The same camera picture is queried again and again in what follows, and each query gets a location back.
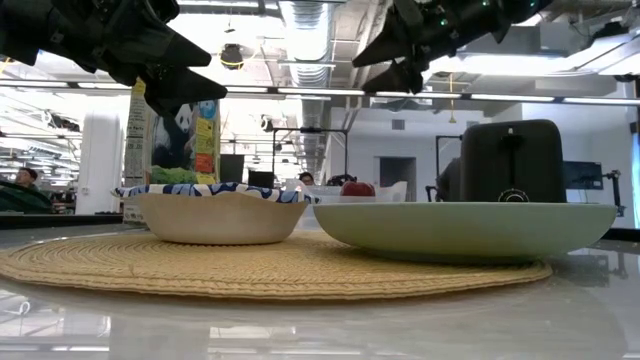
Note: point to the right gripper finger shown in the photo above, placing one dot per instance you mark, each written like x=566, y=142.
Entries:
x=395, y=37
x=405, y=77

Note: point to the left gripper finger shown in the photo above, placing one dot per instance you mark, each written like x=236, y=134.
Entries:
x=180, y=92
x=175, y=50

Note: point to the panda cereal bag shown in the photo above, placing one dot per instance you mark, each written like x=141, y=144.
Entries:
x=175, y=150

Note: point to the red apple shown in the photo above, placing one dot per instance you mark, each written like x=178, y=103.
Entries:
x=357, y=190

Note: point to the monitor on black arm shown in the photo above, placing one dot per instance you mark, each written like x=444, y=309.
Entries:
x=582, y=175

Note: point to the black monitor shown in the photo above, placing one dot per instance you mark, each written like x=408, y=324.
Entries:
x=231, y=175

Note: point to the white pillar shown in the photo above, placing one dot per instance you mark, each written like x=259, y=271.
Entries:
x=100, y=165

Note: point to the clear plastic container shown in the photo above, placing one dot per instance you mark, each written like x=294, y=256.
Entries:
x=390, y=192

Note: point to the blue patterned paper bowl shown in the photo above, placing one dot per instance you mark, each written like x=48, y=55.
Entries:
x=215, y=220

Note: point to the black toaster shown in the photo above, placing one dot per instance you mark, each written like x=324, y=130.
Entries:
x=510, y=160

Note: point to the person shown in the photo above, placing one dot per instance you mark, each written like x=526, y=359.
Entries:
x=306, y=178
x=26, y=177

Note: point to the pale green plate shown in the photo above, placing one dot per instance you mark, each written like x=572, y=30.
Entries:
x=450, y=230

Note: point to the round woven straw placemat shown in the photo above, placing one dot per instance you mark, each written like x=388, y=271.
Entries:
x=250, y=270

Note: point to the black ceiling dome camera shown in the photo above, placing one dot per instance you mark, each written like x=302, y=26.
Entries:
x=231, y=56

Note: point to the black metal stand frame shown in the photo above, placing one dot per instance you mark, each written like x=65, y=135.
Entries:
x=436, y=150

